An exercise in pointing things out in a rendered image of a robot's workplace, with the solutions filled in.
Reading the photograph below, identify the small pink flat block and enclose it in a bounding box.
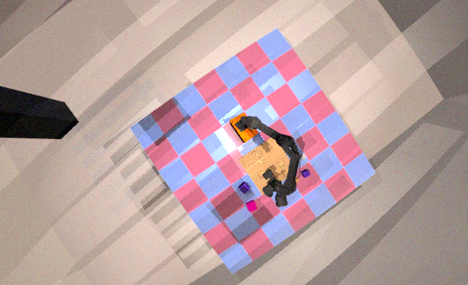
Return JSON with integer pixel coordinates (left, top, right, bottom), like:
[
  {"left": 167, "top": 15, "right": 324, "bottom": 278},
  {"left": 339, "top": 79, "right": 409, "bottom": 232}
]
[{"left": 246, "top": 200, "right": 258, "bottom": 212}]

